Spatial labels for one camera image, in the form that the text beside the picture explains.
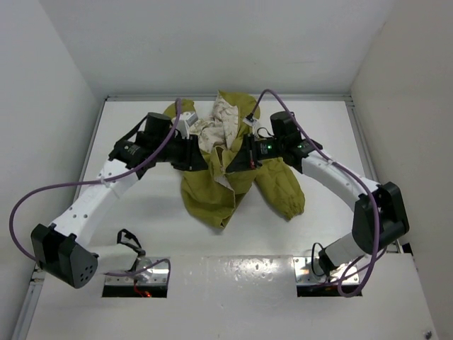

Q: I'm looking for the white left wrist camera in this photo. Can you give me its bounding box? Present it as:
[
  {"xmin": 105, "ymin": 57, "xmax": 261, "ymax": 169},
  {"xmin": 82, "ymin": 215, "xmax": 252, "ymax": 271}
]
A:
[{"xmin": 176, "ymin": 111, "xmax": 198, "ymax": 139}]

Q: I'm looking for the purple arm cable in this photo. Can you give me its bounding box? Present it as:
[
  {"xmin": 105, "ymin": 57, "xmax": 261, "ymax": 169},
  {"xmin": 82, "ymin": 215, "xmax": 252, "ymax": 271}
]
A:
[
  {"xmin": 247, "ymin": 88, "xmax": 389, "ymax": 298},
  {"xmin": 8, "ymin": 98, "xmax": 183, "ymax": 277}
]

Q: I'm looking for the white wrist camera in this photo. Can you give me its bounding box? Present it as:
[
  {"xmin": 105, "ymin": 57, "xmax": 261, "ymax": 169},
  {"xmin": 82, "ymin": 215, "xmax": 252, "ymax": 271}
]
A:
[
  {"xmin": 176, "ymin": 111, "xmax": 198, "ymax": 139},
  {"xmin": 243, "ymin": 113, "xmax": 256, "ymax": 128}
]

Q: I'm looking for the left aluminium base plate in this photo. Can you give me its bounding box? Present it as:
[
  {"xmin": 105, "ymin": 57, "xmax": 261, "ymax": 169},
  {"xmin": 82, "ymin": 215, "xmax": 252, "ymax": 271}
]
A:
[{"xmin": 104, "ymin": 257, "xmax": 171, "ymax": 287}]

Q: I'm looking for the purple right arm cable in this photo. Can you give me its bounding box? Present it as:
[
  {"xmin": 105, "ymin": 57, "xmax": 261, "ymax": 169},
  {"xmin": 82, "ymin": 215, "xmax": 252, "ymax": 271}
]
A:
[{"xmin": 247, "ymin": 88, "xmax": 389, "ymax": 298}]

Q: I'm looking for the olive green jacket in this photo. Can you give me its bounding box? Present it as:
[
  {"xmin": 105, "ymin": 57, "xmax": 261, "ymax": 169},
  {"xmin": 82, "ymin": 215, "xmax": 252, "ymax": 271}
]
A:
[{"xmin": 180, "ymin": 91, "xmax": 305, "ymax": 228}]

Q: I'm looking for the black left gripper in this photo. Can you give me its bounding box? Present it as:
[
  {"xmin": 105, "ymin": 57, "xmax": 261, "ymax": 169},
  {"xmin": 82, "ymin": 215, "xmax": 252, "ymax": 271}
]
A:
[{"xmin": 154, "ymin": 132, "xmax": 207, "ymax": 171}]

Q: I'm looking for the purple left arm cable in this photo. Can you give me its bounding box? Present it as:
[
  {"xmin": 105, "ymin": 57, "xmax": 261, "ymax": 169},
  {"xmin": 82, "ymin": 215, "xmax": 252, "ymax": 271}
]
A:
[{"xmin": 8, "ymin": 98, "xmax": 183, "ymax": 277}]

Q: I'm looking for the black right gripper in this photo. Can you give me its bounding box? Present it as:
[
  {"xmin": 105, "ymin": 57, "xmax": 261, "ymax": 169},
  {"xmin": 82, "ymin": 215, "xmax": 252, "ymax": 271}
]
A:
[{"xmin": 226, "ymin": 133, "xmax": 285, "ymax": 173}]

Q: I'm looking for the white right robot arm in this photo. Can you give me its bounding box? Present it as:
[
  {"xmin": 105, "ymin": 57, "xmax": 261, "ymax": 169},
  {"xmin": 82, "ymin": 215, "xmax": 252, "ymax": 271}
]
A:
[{"xmin": 226, "ymin": 111, "xmax": 409, "ymax": 276}]

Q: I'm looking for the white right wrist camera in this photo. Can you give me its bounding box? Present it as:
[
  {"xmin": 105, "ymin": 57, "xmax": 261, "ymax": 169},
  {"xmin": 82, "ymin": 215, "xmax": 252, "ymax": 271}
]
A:
[{"xmin": 243, "ymin": 113, "xmax": 256, "ymax": 128}]

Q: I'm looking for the aluminium base plate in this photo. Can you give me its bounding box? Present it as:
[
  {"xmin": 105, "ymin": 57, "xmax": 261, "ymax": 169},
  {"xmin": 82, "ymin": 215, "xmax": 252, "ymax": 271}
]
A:
[
  {"xmin": 292, "ymin": 256, "xmax": 361, "ymax": 288},
  {"xmin": 104, "ymin": 257, "xmax": 171, "ymax": 287}
]

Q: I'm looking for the right aluminium base plate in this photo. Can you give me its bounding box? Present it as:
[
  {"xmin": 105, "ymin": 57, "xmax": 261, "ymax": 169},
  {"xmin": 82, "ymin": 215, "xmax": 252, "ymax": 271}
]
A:
[{"xmin": 292, "ymin": 256, "xmax": 361, "ymax": 288}]

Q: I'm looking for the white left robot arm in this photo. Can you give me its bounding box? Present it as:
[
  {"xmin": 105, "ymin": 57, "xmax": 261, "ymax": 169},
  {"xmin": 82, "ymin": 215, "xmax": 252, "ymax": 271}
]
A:
[{"xmin": 31, "ymin": 111, "xmax": 207, "ymax": 289}]

